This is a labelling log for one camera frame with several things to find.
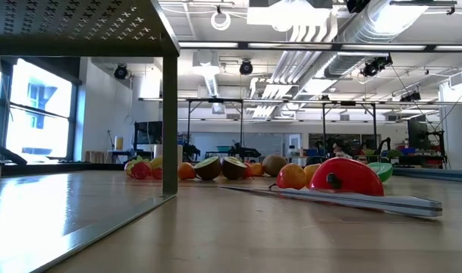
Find toy kiwi half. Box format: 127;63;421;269
193;155;223;182
220;155;249;181

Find red bowl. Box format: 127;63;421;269
309;157;385;197

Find grey toy knife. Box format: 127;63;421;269
218;184;444;219

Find green toy pear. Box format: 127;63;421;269
366;162;394;184

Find whole brown toy kiwi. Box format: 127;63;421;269
262;154;289;178

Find black monitor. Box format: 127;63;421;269
134;121;163;147

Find overhead light bar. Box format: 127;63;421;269
177;40;462;54

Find wooden crates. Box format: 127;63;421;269
84;150;108;164

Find green perforated metal shelf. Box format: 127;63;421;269
0;0;181;273

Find large window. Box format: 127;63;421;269
0;56;79;162

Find black equipment rack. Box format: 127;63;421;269
407;120;448;168

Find black workstation frame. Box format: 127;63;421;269
184;97;379;156

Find white hanging ring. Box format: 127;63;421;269
210;10;232;32

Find silver ventilation duct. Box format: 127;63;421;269
323;0;431;79

